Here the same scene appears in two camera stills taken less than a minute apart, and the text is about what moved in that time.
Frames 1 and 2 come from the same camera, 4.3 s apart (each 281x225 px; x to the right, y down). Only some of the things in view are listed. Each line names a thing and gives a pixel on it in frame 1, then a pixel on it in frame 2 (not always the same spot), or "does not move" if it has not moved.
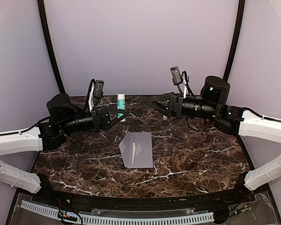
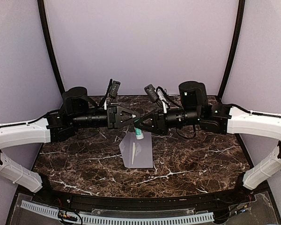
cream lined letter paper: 133,153 does not move
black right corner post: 235,39 does not move
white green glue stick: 121,105 to 139,134
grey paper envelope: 143,157 does not move
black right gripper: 176,111 to 160,125
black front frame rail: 164,204 does not move
